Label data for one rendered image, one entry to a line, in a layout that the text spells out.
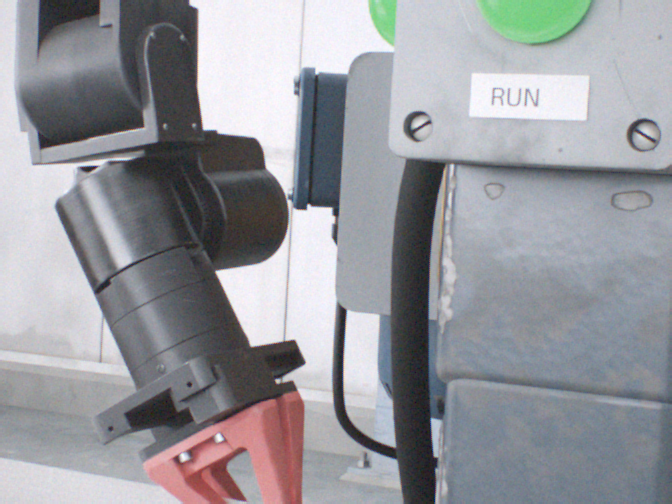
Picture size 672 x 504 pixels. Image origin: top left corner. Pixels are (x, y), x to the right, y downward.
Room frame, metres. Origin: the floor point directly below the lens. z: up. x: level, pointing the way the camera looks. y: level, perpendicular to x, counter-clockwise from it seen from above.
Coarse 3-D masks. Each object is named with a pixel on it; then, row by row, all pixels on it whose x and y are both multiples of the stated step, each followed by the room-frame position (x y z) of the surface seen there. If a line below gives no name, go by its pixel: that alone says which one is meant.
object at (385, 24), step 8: (368, 0) 0.37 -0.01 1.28; (376, 0) 0.36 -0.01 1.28; (384, 0) 0.36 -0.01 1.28; (392, 0) 0.36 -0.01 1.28; (368, 8) 0.37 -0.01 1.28; (376, 8) 0.36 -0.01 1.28; (384, 8) 0.36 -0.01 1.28; (392, 8) 0.36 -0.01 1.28; (376, 16) 0.36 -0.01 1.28; (384, 16) 0.36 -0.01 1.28; (392, 16) 0.36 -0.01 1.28; (376, 24) 0.36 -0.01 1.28; (384, 24) 0.36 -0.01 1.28; (392, 24) 0.36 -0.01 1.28; (384, 32) 0.36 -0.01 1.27; (392, 32) 0.36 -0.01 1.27; (392, 40) 0.36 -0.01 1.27
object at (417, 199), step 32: (416, 160) 0.41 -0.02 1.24; (416, 192) 0.41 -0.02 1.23; (416, 224) 0.41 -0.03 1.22; (416, 256) 0.41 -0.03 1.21; (416, 288) 0.41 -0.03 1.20; (416, 320) 0.42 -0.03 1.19; (416, 352) 0.42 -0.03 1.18; (416, 384) 0.42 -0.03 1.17; (416, 416) 0.42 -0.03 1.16; (416, 448) 0.42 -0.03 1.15; (416, 480) 0.43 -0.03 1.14
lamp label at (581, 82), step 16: (480, 80) 0.34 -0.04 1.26; (496, 80) 0.34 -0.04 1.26; (512, 80) 0.33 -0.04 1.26; (528, 80) 0.33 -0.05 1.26; (544, 80) 0.33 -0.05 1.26; (560, 80) 0.33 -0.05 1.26; (576, 80) 0.33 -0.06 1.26; (480, 96) 0.34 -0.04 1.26; (496, 96) 0.34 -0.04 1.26; (512, 96) 0.33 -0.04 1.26; (528, 96) 0.33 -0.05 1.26; (544, 96) 0.33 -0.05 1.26; (560, 96) 0.33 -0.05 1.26; (576, 96) 0.33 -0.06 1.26; (480, 112) 0.34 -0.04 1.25; (496, 112) 0.34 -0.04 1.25; (512, 112) 0.33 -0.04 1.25; (528, 112) 0.33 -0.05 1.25; (544, 112) 0.33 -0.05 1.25; (560, 112) 0.33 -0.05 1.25; (576, 112) 0.33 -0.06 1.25
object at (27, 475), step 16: (0, 464) 0.65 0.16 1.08; (16, 464) 0.65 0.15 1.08; (32, 464) 0.65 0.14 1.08; (0, 480) 0.65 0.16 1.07; (16, 480) 0.65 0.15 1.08; (32, 480) 0.65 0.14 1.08; (48, 480) 0.64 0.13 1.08; (64, 480) 0.64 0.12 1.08; (80, 480) 0.64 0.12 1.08; (96, 480) 0.63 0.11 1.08; (112, 480) 0.63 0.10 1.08; (128, 480) 0.63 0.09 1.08; (0, 496) 0.65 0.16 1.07; (16, 496) 0.65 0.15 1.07; (32, 496) 0.65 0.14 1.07; (48, 496) 0.64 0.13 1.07; (64, 496) 0.64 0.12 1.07; (80, 496) 0.64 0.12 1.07; (96, 496) 0.63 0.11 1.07; (112, 496) 0.63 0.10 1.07; (128, 496) 0.63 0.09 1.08; (144, 496) 0.62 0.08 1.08; (160, 496) 0.62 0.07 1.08
